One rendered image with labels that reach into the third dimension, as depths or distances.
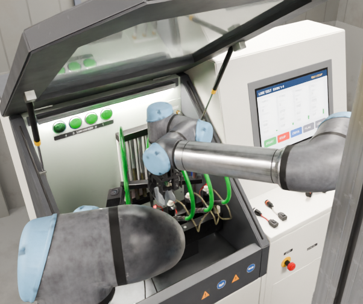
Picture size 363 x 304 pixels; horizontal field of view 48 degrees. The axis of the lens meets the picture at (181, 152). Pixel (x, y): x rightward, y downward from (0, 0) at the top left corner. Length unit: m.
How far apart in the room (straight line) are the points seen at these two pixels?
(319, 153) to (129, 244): 0.43
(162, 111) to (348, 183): 0.79
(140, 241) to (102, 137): 1.06
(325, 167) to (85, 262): 0.49
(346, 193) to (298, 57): 1.41
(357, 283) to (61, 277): 0.37
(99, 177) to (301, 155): 1.02
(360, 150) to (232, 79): 1.22
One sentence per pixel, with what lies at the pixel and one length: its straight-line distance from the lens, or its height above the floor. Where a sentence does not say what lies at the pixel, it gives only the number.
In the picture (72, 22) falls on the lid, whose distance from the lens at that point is 0.67.
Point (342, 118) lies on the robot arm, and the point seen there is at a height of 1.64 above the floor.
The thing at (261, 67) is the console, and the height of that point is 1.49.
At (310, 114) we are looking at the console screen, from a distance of 1.88.
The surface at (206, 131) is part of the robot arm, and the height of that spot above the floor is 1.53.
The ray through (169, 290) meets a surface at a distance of 1.44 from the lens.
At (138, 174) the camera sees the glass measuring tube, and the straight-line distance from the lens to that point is 1.75.
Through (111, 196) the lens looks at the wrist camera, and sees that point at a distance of 1.19.
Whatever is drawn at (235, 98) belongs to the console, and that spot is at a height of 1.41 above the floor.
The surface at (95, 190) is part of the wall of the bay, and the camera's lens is 1.71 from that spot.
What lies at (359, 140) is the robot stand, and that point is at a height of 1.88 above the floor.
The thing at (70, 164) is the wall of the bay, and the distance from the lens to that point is 1.61.
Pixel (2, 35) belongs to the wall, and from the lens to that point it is 2.99.
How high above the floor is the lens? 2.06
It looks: 32 degrees down
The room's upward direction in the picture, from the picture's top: 2 degrees counter-clockwise
